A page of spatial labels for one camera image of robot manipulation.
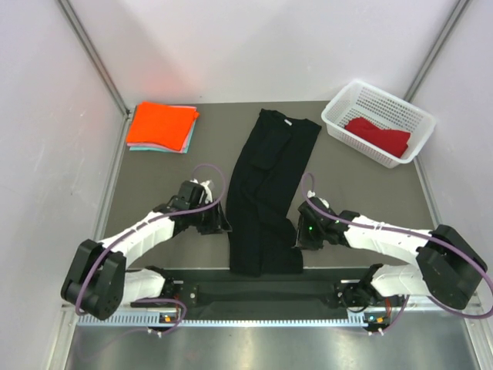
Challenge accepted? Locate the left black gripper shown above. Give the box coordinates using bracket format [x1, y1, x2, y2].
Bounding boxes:
[189, 198, 231, 235]

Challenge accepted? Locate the black t shirt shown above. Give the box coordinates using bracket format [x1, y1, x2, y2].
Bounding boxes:
[226, 109, 321, 277]

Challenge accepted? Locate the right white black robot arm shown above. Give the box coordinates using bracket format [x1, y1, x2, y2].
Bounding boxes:
[297, 193, 488, 310]

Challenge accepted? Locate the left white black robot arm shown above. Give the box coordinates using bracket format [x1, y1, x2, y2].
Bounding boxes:
[61, 180, 231, 320]

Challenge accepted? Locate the orange folded t shirt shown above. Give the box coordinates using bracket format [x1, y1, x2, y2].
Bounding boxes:
[126, 102, 200, 153]

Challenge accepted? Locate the red t shirt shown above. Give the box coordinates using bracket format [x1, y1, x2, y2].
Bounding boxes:
[344, 117, 411, 158]

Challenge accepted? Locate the white plastic basket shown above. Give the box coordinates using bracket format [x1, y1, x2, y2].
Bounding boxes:
[321, 79, 436, 169]

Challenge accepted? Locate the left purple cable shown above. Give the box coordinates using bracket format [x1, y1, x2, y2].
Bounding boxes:
[74, 163, 226, 359]

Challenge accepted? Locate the purple cable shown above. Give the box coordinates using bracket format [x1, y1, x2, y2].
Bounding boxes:
[74, 163, 226, 359]
[300, 172, 493, 335]

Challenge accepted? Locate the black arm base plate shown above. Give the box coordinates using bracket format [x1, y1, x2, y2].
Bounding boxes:
[129, 269, 406, 319]

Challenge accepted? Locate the aluminium frame rail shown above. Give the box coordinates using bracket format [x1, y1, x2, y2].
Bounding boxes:
[61, 279, 482, 311]

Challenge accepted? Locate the grey slotted cable duct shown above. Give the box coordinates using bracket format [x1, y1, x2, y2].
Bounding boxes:
[77, 310, 388, 328]

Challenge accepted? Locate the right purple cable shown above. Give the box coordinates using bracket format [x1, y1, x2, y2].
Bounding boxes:
[300, 172, 493, 335]

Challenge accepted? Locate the left aluminium corner post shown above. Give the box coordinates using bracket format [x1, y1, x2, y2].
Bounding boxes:
[55, 0, 130, 116]

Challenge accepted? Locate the aluminium corner post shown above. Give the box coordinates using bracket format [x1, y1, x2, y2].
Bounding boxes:
[55, 0, 130, 116]
[403, 0, 471, 103]

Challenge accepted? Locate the right aluminium corner post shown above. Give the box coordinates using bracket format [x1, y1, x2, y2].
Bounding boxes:
[403, 0, 471, 103]

